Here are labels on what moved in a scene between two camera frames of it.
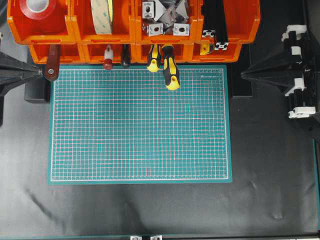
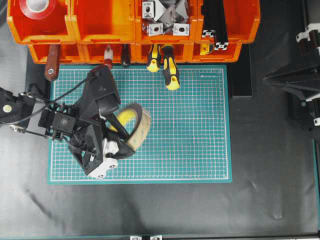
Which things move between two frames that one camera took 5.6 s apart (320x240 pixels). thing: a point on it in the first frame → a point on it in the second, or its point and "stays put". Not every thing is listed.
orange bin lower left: x=70 y=53 stays put
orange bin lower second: x=94 y=52 stays put
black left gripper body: x=13 y=71 → x=81 y=124
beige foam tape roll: x=102 y=12 → x=126 y=114
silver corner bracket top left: x=148 y=9 stays put
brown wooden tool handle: x=53 y=61 stays put
